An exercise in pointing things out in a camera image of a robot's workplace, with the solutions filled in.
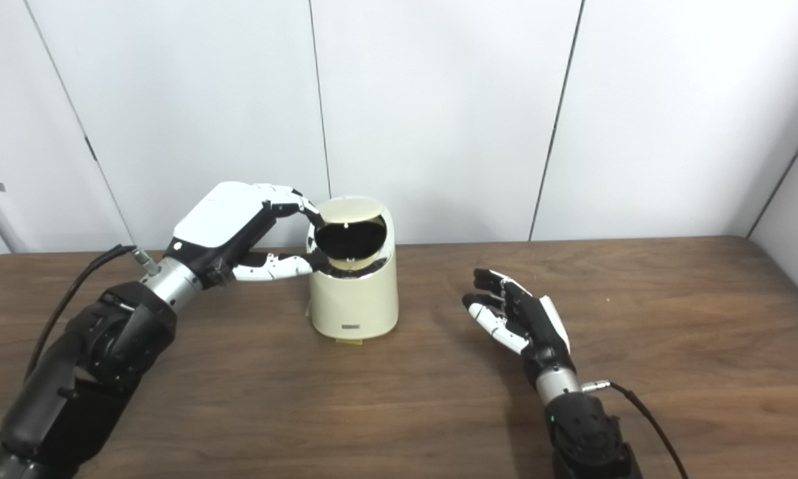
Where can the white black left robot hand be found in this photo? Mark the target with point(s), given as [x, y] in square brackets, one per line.
[219, 219]

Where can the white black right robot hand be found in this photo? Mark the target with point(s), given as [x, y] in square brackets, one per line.
[538, 326]

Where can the round cream bin lid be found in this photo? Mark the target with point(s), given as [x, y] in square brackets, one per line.
[349, 208]

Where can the cream-colored bin body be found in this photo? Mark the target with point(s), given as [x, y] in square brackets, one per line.
[355, 299]

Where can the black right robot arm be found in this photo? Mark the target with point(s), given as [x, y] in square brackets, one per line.
[585, 432]

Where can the yellow tape piece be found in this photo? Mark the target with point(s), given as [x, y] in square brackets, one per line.
[349, 341]

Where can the black wall panel hinge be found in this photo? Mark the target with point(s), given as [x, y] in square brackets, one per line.
[91, 149]

